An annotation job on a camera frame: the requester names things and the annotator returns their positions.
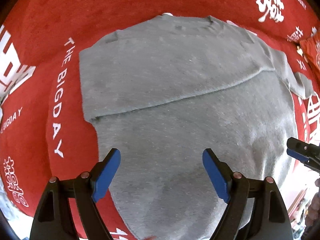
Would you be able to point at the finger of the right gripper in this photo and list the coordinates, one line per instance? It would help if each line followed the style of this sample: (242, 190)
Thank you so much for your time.
(300, 155)
(302, 147)

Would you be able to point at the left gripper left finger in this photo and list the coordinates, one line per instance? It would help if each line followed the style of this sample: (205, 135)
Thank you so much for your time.
(53, 218)

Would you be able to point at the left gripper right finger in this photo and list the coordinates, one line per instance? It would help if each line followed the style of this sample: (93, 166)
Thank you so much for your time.
(255, 208)

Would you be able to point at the grey sweatshirt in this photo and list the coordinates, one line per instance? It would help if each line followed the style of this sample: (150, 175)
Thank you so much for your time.
(165, 90)

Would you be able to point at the person's right hand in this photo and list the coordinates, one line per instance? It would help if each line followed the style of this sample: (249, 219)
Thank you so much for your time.
(313, 211)

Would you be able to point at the floral white bedsheet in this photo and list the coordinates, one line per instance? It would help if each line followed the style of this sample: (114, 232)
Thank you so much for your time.
(19, 222)

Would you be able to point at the red embroidered pillow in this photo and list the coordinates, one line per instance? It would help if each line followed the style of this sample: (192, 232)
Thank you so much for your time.
(310, 48)

